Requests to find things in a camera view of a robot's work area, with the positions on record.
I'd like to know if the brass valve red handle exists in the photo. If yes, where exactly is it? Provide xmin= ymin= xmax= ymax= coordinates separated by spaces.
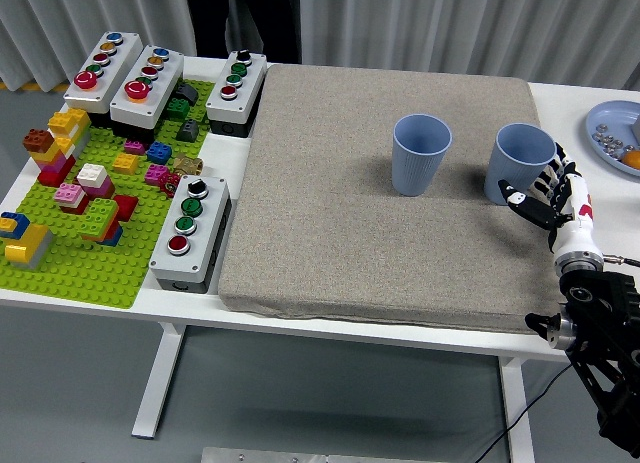
xmin=158 ymin=153 xmax=205 ymax=198

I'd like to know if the white table leg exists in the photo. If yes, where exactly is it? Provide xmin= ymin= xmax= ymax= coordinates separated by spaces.
xmin=497 ymin=355 xmax=536 ymax=463
xmin=130 ymin=322 xmax=187 ymax=440

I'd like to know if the light blue plate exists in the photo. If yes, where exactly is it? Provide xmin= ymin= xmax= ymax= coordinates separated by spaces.
xmin=585 ymin=100 xmax=640 ymax=177

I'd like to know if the grey-brown fabric mat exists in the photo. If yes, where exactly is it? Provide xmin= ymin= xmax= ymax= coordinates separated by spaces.
xmin=218 ymin=63 xmax=592 ymax=336

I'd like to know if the blue toy brick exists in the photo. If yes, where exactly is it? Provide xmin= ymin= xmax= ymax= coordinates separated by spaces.
xmin=146 ymin=140 xmax=174 ymax=165

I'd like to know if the five-button control box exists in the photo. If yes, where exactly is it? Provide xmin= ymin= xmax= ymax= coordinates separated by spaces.
xmin=109 ymin=44 xmax=185 ymax=144
xmin=62 ymin=30 xmax=145 ymax=129

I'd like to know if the dark grey sloped brick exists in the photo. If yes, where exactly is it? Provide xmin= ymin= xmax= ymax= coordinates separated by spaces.
xmin=176 ymin=118 xmax=200 ymax=143
xmin=175 ymin=82 xmax=200 ymax=106

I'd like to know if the four-button control box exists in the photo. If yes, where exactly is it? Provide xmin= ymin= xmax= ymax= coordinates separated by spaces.
xmin=205 ymin=49 xmax=269 ymax=138
xmin=148 ymin=175 xmax=234 ymax=295

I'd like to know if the white pleated curtain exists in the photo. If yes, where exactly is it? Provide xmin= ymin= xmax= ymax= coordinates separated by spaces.
xmin=0 ymin=0 xmax=197 ymax=92
xmin=298 ymin=0 xmax=640 ymax=92

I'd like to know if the dark green toy brick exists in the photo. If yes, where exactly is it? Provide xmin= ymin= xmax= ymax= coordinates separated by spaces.
xmin=165 ymin=97 xmax=190 ymax=122

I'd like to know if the red toy brick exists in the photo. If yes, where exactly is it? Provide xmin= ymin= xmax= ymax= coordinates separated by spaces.
xmin=113 ymin=194 xmax=140 ymax=222

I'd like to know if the green studded baseplate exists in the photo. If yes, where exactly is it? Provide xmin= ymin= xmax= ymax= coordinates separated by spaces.
xmin=0 ymin=77 xmax=217 ymax=310

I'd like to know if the blue yellow grey brick stack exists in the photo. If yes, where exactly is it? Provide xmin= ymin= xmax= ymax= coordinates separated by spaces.
xmin=0 ymin=211 xmax=55 ymax=271

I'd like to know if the black floor cable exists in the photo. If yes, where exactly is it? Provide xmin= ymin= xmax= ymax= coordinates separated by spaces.
xmin=472 ymin=362 xmax=575 ymax=463

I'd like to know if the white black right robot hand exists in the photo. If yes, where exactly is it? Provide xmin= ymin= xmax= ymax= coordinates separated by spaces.
xmin=497 ymin=141 xmax=599 ymax=259

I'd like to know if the yellow toy brick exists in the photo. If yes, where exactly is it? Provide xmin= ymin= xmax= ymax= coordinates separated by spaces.
xmin=112 ymin=152 xmax=140 ymax=176

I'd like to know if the person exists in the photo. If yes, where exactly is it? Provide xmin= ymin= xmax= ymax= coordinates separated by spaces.
xmin=180 ymin=0 xmax=304 ymax=65

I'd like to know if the white pink red brick stack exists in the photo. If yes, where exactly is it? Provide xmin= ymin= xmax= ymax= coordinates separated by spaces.
xmin=53 ymin=162 xmax=117 ymax=216

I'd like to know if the blue ribbed cup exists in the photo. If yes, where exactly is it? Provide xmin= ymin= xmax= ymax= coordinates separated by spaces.
xmin=483 ymin=122 xmax=559 ymax=207
xmin=391 ymin=113 xmax=454 ymax=198

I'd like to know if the yellow brown red brick tower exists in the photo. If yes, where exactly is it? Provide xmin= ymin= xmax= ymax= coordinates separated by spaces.
xmin=22 ymin=107 xmax=93 ymax=188

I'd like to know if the green orange blue brick stack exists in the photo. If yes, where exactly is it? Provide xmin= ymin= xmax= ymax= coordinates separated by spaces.
xmin=76 ymin=197 xmax=124 ymax=248

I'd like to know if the pink toy brick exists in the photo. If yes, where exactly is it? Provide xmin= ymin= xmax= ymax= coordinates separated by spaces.
xmin=144 ymin=163 xmax=170 ymax=186

